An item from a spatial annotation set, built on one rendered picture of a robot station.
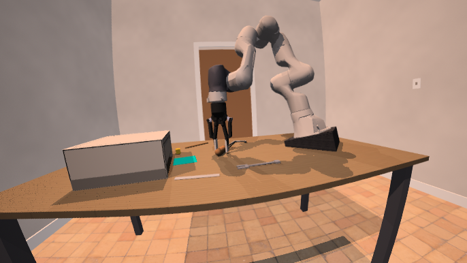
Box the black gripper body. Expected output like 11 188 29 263
211 102 228 124

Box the teal square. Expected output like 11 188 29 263
173 156 197 166

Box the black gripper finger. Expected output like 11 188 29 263
207 117 219 150
219 117 233 153

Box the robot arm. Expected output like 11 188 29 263
207 16 331 138

